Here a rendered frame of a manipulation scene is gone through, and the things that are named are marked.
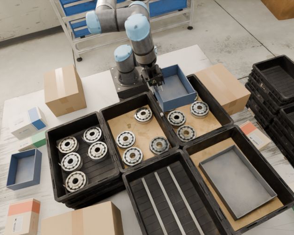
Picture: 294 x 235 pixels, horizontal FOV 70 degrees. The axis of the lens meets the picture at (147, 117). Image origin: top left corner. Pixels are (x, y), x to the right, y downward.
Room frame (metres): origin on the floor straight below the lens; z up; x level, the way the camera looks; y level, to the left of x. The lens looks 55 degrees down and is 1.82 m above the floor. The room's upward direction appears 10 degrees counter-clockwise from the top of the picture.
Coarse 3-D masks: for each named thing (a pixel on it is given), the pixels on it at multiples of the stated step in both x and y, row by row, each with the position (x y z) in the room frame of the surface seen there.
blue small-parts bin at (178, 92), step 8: (176, 64) 0.76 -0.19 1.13; (168, 72) 0.76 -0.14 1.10; (176, 72) 0.76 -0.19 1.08; (168, 80) 0.73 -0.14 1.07; (176, 80) 0.72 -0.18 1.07; (184, 80) 0.68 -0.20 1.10; (168, 88) 0.68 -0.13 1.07; (176, 88) 0.67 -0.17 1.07; (184, 88) 0.66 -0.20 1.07; (192, 88) 0.60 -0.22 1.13; (160, 96) 0.58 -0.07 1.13; (168, 96) 0.63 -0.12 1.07; (176, 96) 0.62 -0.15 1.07; (184, 96) 0.56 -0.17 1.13; (192, 96) 0.57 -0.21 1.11; (160, 104) 0.58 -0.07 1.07; (168, 104) 0.55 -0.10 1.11; (176, 104) 0.56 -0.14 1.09; (184, 104) 0.56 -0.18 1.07
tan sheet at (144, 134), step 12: (108, 120) 0.73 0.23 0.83; (120, 120) 0.71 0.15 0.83; (132, 120) 0.70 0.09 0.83; (156, 120) 0.67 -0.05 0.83; (120, 132) 0.63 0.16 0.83; (132, 132) 0.62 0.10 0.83; (144, 132) 0.60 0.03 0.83; (156, 132) 0.59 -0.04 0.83; (144, 144) 0.53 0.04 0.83; (132, 156) 0.47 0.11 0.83; (144, 156) 0.46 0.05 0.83
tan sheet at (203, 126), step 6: (198, 96) 0.79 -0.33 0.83; (180, 108) 0.72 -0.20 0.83; (186, 108) 0.71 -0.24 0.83; (186, 114) 0.67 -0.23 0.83; (210, 114) 0.64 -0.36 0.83; (186, 120) 0.63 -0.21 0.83; (192, 120) 0.62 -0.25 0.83; (198, 120) 0.62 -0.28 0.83; (204, 120) 0.61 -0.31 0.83; (210, 120) 0.60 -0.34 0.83; (216, 120) 0.60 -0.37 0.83; (192, 126) 0.59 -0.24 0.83; (198, 126) 0.58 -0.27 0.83; (204, 126) 0.57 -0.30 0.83; (210, 126) 0.57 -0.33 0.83; (216, 126) 0.56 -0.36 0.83; (198, 132) 0.54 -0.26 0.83; (204, 132) 0.54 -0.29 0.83
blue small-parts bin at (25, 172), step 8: (24, 152) 0.66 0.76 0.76; (32, 152) 0.66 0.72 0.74; (40, 152) 0.66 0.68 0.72; (16, 160) 0.64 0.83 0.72; (24, 160) 0.64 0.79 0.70; (32, 160) 0.63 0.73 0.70; (40, 160) 0.61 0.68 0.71; (16, 168) 0.59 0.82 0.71; (24, 168) 0.58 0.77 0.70; (32, 168) 0.57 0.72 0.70; (40, 168) 0.56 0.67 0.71; (8, 176) 0.52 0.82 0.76; (16, 176) 0.54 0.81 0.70; (24, 176) 0.53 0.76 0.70; (32, 176) 0.52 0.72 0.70; (8, 184) 0.48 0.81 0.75; (16, 184) 0.46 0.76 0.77; (24, 184) 0.47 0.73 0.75; (32, 184) 0.47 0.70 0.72
